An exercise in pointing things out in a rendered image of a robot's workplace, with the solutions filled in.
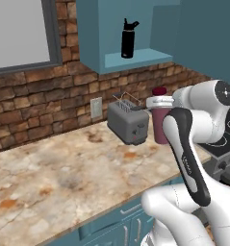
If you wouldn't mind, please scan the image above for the grey framed window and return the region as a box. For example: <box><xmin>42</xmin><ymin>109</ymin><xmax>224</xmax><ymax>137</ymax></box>
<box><xmin>0</xmin><ymin>0</ymin><xmax>64</xmax><ymax>77</ymax></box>

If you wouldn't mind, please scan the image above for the black hob stove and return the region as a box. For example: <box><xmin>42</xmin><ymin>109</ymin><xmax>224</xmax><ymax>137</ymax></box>
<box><xmin>196</xmin><ymin>94</ymin><xmax>230</xmax><ymax>190</ymax></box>

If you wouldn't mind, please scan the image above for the teal open wall cabinet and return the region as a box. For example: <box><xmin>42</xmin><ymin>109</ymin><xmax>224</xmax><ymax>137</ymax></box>
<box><xmin>75</xmin><ymin>0</ymin><xmax>182</xmax><ymax>76</ymax></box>

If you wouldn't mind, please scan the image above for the grey stove knob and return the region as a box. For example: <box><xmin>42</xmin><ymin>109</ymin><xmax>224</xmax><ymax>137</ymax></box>
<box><xmin>217</xmin><ymin>160</ymin><xmax>228</xmax><ymax>171</ymax></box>

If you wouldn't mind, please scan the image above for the teal base cabinet door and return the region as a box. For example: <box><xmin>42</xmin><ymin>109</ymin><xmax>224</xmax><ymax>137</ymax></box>
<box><xmin>131</xmin><ymin>213</ymin><xmax>157</xmax><ymax>246</ymax></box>
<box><xmin>84</xmin><ymin>223</ymin><xmax>134</xmax><ymax>246</ymax></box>

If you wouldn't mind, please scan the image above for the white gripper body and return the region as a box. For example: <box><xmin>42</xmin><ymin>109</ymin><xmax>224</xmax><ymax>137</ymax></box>
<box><xmin>145</xmin><ymin>96</ymin><xmax>175</xmax><ymax>111</ymax></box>

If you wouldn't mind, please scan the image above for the black water bottle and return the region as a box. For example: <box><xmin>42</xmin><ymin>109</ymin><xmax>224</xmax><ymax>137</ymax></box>
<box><xmin>120</xmin><ymin>17</ymin><xmax>141</xmax><ymax>60</ymax></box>

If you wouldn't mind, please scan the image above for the maroon juice bottle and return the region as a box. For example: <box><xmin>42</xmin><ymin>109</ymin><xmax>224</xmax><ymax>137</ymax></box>
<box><xmin>151</xmin><ymin>86</ymin><xmax>172</xmax><ymax>145</ymax></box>

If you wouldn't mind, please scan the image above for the white wall outlet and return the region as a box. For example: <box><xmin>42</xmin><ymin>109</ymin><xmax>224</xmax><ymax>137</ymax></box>
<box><xmin>89</xmin><ymin>96</ymin><xmax>104</xmax><ymax>120</ymax></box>

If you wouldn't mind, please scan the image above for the silver drawer handle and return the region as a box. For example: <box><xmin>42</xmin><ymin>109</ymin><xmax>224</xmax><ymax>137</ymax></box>
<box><xmin>119</xmin><ymin>203</ymin><xmax>142</xmax><ymax>216</ymax></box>

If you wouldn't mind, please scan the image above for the teal drawer front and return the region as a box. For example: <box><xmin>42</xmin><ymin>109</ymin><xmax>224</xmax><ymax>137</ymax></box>
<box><xmin>78</xmin><ymin>195</ymin><xmax>147</xmax><ymax>239</ymax></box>

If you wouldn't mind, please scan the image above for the silver cabinet door handle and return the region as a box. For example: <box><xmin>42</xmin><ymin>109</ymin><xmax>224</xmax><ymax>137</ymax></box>
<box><xmin>122</xmin><ymin>225</ymin><xmax>129</xmax><ymax>246</ymax></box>
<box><xmin>136</xmin><ymin>218</ymin><xmax>142</xmax><ymax>244</ymax></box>

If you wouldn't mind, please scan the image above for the grey toaster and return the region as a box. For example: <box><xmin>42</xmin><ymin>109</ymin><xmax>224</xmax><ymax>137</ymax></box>
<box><xmin>106</xmin><ymin>98</ymin><xmax>151</xmax><ymax>146</ymax></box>

